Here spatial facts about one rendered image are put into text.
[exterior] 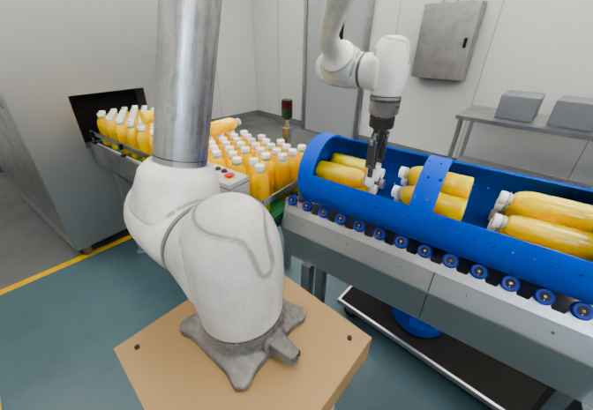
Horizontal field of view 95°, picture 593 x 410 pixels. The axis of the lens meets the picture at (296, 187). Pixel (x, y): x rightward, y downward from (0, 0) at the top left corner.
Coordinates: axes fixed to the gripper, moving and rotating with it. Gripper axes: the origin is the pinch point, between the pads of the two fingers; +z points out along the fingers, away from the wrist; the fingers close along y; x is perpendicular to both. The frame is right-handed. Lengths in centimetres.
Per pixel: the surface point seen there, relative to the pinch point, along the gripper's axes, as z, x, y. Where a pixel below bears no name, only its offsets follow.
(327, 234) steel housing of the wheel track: 26.6, 11.5, -7.2
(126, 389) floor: 115, 82, -73
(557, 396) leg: 68, -74, 10
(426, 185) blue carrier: -3.6, -17.7, -5.3
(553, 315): 23, -55, -6
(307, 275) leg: 57, 22, -4
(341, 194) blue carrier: 6.0, 6.6, -8.9
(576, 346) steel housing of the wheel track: 28, -62, -8
